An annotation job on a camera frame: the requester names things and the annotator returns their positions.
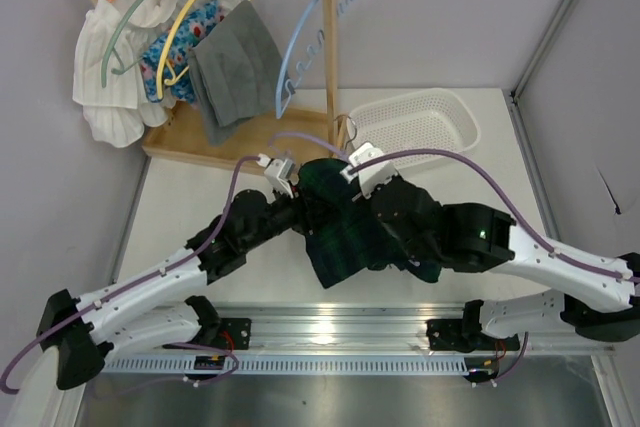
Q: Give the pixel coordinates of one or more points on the green hanger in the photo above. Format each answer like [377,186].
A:
[140,23]

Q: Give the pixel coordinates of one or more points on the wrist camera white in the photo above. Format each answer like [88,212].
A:
[364,167]
[278,171]

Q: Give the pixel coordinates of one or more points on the grey pleated skirt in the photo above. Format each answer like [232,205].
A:
[234,73]

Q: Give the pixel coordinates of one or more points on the blue floral garment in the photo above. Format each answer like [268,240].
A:
[196,26]

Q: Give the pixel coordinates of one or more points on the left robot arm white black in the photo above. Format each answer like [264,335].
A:
[159,306]

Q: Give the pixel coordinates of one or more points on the white perforated plastic basket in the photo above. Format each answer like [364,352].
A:
[434,118]

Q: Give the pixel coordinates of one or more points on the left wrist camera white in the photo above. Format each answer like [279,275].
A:
[278,171]

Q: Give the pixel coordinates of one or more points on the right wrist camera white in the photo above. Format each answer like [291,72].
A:
[364,167]

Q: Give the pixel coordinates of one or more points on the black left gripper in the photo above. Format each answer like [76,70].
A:
[298,210]

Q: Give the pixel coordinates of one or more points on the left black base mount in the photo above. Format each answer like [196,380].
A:
[233,334]

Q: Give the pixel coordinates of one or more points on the white pleated garment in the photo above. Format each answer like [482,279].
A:
[116,114]

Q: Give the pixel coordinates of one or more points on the yellow hanger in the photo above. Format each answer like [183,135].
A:
[190,2]

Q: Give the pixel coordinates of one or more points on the purple hanger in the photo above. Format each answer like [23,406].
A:
[310,142]

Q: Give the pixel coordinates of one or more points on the dark green plaid garment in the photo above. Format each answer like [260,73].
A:
[428,272]

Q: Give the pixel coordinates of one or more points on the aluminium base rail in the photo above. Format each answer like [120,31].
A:
[299,329]

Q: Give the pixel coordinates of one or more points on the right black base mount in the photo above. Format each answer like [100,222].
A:
[456,335]

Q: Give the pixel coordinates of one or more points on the white slotted cable duct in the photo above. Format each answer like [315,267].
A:
[262,364]

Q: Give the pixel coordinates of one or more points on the light blue hanger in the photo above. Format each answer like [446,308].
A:
[292,71]

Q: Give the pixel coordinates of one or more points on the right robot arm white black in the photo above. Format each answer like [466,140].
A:
[591,295]

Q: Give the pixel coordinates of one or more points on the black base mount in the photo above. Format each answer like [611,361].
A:
[233,334]
[456,335]

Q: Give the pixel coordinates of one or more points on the wooden clothes rack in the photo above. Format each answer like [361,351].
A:
[182,137]

